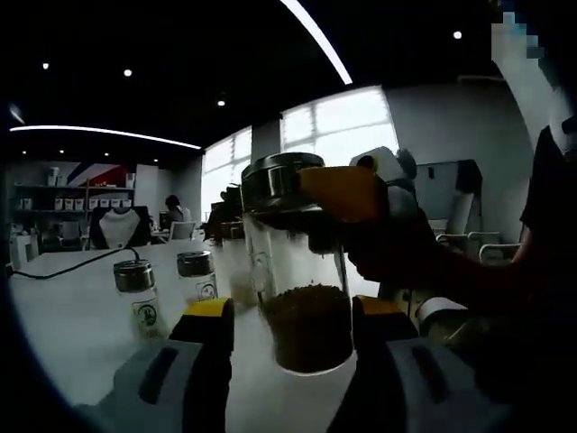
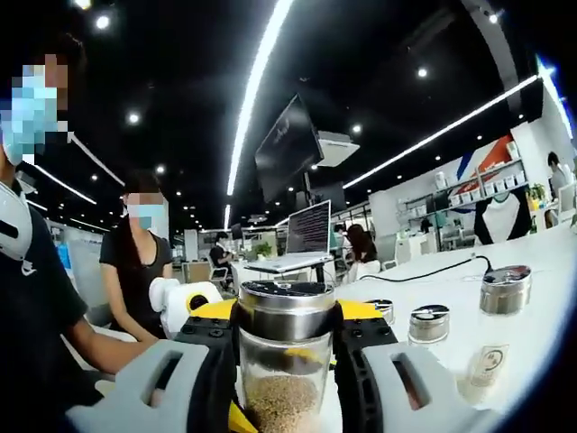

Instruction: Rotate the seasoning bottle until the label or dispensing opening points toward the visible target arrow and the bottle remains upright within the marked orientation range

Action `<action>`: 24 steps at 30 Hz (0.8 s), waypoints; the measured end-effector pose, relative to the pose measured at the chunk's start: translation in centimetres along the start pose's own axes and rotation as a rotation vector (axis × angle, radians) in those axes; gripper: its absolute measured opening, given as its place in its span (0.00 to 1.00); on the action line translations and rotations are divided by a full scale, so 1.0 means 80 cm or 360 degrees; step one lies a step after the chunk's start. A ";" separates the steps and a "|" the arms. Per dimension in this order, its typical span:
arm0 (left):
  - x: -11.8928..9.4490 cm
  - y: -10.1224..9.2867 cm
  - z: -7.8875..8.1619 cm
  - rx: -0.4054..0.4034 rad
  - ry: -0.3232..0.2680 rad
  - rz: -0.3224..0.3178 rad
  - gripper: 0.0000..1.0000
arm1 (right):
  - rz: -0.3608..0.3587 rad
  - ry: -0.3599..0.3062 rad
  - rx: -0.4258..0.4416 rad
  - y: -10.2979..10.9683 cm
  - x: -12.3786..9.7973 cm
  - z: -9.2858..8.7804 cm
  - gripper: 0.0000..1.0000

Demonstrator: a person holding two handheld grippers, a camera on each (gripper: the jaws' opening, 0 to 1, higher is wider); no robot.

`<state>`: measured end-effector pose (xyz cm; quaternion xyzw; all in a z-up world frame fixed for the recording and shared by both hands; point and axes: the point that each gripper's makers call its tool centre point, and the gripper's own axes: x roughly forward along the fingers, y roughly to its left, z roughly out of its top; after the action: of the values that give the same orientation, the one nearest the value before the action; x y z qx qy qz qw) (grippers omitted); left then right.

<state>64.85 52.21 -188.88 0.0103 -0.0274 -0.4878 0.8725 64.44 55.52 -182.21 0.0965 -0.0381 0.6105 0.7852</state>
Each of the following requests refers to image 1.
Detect white ceiling light strip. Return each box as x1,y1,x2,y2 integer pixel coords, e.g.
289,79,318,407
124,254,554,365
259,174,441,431
8,124,203,150
279,0,354,86

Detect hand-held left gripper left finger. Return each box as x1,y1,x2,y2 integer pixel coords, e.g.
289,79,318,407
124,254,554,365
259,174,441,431
105,296,236,433

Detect white office chair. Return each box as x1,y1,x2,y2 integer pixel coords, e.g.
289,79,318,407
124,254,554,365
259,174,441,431
435,229,524,263

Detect large green leafy plant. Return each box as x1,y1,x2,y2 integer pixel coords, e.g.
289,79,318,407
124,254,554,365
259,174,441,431
205,183,244,240

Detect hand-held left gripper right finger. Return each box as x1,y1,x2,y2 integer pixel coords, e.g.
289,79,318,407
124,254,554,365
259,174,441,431
328,295,501,433

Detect shelf with white boxes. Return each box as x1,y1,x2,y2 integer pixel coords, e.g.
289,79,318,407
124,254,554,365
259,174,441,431
11,166,136,213

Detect small glass seasoning bottle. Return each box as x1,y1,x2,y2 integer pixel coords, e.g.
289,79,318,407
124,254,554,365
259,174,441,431
175,250,219,308
112,259,171,343

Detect tall seasoning bottle brown contents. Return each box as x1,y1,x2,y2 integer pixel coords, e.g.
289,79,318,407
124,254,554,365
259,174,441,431
240,152,356,376

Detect black table cable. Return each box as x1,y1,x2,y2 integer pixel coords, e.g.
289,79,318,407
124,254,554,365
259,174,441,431
6,246,141,281

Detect chair with black-white shirt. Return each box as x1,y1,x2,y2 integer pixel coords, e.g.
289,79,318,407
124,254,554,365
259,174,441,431
88,206,152,251

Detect person in black shirt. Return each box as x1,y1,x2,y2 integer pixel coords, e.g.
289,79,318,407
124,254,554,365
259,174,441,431
517,124,577,344

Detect tall seasoning bottle beige contents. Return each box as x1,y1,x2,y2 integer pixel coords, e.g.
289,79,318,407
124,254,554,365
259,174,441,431
219,235,259,312

